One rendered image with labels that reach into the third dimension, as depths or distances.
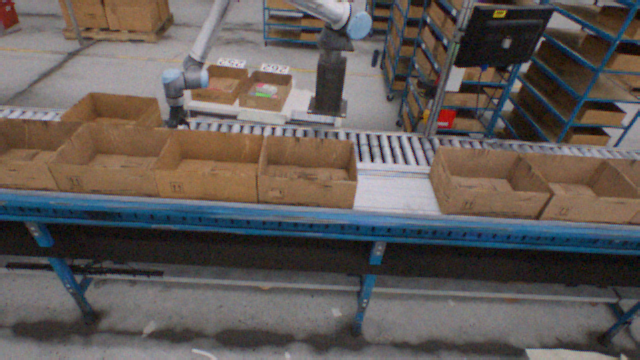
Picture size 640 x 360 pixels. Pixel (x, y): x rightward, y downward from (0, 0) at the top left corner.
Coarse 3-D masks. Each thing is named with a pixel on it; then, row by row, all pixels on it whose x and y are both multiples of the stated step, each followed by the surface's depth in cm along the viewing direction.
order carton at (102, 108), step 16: (96, 96) 208; (112, 96) 208; (128, 96) 207; (144, 96) 207; (64, 112) 188; (80, 112) 201; (96, 112) 215; (112, 112) 214; (128, 112) 214; (144, 112) 213
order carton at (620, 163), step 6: (612, 162) 170; (618, 162) 170; (624, 162) 170; (630, 162) 170; (636, 162) 170; (618, 168) 173; (624, 168) 173; (630, 168) 173; (636, 168) 172; (624, 174) 175; (630, 174) 175; (636, 174) 175; (630, 180) 177; (636, 180) 177; (636, 186) 179; (636, 216) 152; (630, 222) 155; (636, 222) 155
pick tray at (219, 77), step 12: (216, 72) 268; (228, 72) 267; (240, 72) 266; (216, 84) 260; (228, 84) 262; (240, 84) 250; (192, 96) 240; (204, 96) 239; (216, 96) 237; (228, 96) 236
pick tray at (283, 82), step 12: (252, 72) 259; (264, 72) 263; (276, 72) 262; (252, 84) 263; (276, 84) 267; (288, 84) 250; (240, 96) 235; (252, 96) 233; (264, 96) 232; (252, 108) 239; (264, 108) 238; (276, 108) 236
